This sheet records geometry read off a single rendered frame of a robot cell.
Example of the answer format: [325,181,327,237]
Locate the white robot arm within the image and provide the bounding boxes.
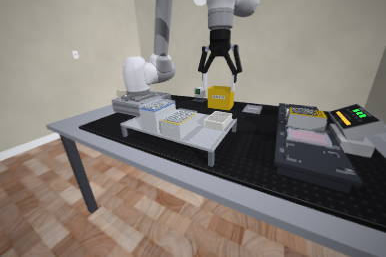
[121,0,259,102]

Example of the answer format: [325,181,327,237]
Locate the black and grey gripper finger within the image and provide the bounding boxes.
[198,46,217,90]
[219,45,242,92]

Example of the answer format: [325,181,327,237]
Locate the pink and pale blue well plate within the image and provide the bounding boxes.
[287,127,333,147]

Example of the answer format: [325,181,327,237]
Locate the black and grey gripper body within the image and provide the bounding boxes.
[209,29,231,57]

